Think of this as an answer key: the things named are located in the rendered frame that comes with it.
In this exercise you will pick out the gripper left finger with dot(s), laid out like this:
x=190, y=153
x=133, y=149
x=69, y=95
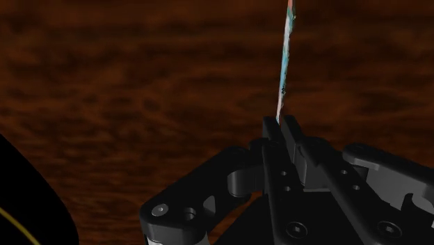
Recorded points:
x=271, y=159

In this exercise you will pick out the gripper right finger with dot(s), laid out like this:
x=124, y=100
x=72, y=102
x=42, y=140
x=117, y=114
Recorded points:
x=339, y=176

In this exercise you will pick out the thin multicoloured card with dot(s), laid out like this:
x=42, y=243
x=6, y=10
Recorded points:
x=285, y=64

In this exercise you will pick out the black round object yellow line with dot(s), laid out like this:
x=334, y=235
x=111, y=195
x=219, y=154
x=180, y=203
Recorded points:
x=23, y=203

